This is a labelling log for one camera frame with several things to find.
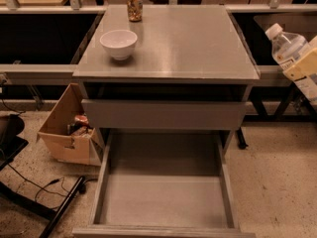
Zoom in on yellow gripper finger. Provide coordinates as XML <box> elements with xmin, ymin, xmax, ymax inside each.
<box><xmin>283</xmin><ymin>48</ymin><xmax>317</xmax><ymax>81</ymax></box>

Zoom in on clear plastic water bottle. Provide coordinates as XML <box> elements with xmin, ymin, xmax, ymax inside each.
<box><xmin>265</xmin><ymin>23</ymin><xmax>317</xmax><ymax>104</ymax></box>

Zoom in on grey drawer cabinet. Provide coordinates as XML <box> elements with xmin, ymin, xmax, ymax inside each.
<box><xmin>73</xmin><ymin>5</ymin><xmax>260</xmax><ymax>148</ymax></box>

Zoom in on open grey middle drawer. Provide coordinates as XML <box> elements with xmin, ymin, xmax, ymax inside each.
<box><xmin>73</xmin><ymin>130</ymin><xmax>257</xmax><ymax>238</ymax></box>

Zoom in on grey top drawer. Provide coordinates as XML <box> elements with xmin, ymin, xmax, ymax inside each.
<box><xmin>81</xmin><ymin>99</ymin><xmax>246</xmax><ymax>130</ymax></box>

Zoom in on grey chair seat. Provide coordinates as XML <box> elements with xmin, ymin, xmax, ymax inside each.
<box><xmin>254</xmin><ymin>12</ymin><xmax>317</xmax><ymax>41</ymax></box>

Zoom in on patterned drink can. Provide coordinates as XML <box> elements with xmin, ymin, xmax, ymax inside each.
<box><xmin>127</xmin><ymin>0</ymin><xmax>143</xmax><ymax>22</ymax></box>

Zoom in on white ceramic bowl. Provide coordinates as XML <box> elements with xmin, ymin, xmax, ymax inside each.
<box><xmin>99</xmin><ymin>30</ymin><xmax>138</xmax><ymax>60</ymax></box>

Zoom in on red item in box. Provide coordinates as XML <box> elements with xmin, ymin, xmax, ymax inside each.
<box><xmin>74</xmin><ymin>115</ymin><xmax>89</xmax><ymax>126</ymax></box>

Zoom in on brown cardboard box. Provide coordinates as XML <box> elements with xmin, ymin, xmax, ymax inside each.
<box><xmin>38</xmin><ymin>83</ymin><xmax>103</xmax><ymax>166</ymax></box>

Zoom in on black chair base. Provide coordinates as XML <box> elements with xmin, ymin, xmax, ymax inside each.
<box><xmin>0</xmin><ymin>112</ymin><xmax>87</xmax><ymax>238</ymax></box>

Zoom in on grey metal table frame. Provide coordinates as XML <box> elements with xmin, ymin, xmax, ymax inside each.
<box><xmin>1</xmin><ymin>4</ymin><xmax>317</xmax><ymax>84</ymax></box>

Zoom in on black floor cable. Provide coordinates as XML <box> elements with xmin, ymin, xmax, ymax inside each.
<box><xmin>6</xmin><ymin>162</ymin><xmax>98</xmax><ymax>203</ymax></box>

